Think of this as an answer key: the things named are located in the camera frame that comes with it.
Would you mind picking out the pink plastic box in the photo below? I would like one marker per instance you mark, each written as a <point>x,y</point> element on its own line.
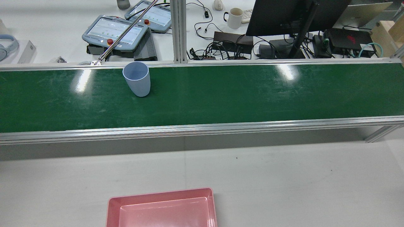
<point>164,211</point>

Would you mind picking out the bag of black parts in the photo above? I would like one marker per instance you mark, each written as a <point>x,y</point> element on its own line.
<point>58,59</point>

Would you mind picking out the white computer mouse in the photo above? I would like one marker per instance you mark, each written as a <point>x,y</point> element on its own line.
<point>217,4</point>

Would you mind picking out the aluminium conveyor leg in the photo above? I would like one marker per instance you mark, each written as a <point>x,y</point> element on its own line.
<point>378,134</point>

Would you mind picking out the aluminium frame post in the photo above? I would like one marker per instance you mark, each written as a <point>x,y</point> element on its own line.
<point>179,31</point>

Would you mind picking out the light blue headphones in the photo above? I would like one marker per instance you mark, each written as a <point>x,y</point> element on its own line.
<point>6,47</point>

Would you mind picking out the silver laptop edge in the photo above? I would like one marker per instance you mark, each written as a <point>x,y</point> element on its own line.
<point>363,14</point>

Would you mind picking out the small black adapter box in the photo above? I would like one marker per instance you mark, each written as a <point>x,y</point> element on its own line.
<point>320,44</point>

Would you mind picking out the wooden box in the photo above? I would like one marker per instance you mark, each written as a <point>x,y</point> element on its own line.
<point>386,34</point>

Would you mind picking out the black monitor base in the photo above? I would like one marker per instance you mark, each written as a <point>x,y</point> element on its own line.
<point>277,49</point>

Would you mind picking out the black device red logo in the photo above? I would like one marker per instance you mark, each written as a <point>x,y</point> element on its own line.
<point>350,37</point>

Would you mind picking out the white keyboard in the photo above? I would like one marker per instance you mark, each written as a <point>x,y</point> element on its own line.
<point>247,16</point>

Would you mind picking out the white mug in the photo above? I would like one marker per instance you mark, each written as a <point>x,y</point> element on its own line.
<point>235,19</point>

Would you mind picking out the white cardboard box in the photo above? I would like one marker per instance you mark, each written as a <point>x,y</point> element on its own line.
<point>26,52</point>

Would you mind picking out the black Huawei monitor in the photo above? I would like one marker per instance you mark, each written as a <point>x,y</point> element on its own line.
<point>277,15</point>

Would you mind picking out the light blue plastic cup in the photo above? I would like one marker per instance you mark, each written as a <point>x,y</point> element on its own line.
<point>137,83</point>

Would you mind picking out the robot teach pendant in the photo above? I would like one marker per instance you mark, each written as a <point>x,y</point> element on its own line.
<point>154,15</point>
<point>113,33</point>

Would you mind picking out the green conveyor belt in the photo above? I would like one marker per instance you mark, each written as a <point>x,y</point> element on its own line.
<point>221,94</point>

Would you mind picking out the aluminium conveyor rail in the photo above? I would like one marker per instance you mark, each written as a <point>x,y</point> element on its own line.
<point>221,64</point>
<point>221,127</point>

